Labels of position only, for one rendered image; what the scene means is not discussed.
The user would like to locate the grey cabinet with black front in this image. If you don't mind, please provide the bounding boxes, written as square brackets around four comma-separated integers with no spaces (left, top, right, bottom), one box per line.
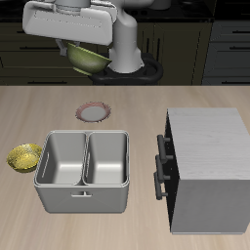
[152,106,250,235]

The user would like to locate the white plate with pink rim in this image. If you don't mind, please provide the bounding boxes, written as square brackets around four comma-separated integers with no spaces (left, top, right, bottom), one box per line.
[75,101,112,124]

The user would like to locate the dark kitchen cupboards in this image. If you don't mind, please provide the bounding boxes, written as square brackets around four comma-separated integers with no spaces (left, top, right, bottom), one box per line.
[0,0,250,87]

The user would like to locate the white basket with two bins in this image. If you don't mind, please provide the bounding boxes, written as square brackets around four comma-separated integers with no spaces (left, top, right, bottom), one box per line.
[32,129,131,215]

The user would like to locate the flat black base plate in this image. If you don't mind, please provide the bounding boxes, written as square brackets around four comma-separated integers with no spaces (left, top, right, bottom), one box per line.
[89,53,164,86]

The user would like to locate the green bowl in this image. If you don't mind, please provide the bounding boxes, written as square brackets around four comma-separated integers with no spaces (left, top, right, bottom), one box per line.
[65,42,113,77]

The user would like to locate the yellow bowl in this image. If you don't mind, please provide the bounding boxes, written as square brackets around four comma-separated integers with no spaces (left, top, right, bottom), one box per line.
[6,143,44,174]

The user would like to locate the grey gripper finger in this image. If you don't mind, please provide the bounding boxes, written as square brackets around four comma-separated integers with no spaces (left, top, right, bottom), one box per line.
[55,38,69,57]

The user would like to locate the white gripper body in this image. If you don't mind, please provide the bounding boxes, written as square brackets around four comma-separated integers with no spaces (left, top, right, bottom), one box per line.
[21,0,118,47]

